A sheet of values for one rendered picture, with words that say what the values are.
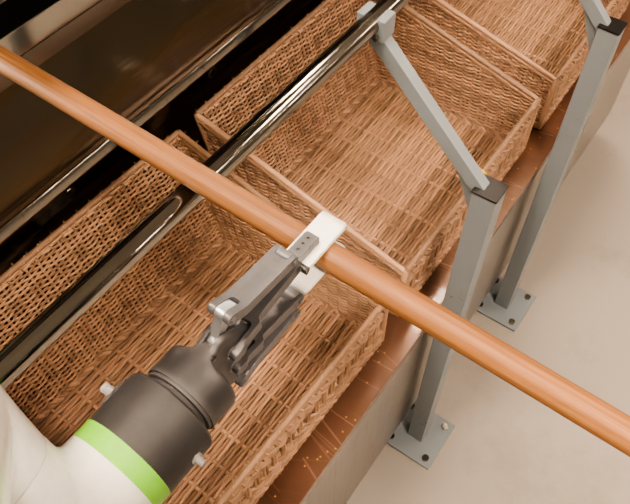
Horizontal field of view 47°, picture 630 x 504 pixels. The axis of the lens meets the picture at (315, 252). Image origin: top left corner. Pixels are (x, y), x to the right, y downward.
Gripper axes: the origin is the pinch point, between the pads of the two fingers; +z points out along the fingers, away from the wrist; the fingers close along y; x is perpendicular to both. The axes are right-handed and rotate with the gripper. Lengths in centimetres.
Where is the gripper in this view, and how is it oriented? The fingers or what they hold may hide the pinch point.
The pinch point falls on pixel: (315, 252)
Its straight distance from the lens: 72.8
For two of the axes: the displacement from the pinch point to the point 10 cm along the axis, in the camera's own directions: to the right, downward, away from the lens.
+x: 8.1, 4.8, -3.5
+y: 0.0, 5.9, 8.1
